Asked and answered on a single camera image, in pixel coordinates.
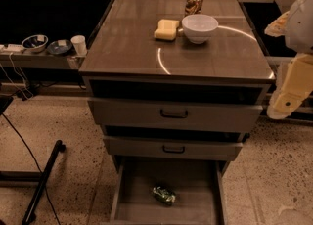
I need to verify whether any red and gold can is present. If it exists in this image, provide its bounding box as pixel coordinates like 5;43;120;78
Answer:
185;0;203;16

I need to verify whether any open bottom drawer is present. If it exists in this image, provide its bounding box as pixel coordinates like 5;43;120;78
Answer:
110;157;228;225

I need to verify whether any top grey drawer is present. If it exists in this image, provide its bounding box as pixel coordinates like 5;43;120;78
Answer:
88;98;262;133

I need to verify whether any white power strip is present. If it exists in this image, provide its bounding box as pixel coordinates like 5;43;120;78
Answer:
0;44;23;53

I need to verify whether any yellow sponge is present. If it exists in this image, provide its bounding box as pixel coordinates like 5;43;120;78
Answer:
154;19;179;41

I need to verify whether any grey drawer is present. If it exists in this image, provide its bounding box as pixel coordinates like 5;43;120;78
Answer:
88;98;262;133
104;136;243;161

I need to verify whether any grey drawer cabinet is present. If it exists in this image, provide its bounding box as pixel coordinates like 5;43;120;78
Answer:
78;0;277;225

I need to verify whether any white paper cup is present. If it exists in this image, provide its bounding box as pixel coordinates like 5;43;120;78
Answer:
70;35;87;56

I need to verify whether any grey side shelf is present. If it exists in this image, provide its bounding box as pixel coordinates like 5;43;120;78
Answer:
0;52;84;69

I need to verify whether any black stand leg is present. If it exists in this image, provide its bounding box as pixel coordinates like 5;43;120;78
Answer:
22;140;66;225

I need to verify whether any middle grey drawer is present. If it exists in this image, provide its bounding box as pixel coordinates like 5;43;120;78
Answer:
104;136;243;161

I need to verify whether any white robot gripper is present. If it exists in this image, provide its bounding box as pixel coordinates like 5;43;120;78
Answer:
264;0;313;119

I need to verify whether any white bowl with dark inside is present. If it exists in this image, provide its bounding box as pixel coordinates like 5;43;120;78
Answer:
22;34;48;53

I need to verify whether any black floor cable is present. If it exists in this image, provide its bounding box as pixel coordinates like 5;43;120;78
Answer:
1;112;62;225

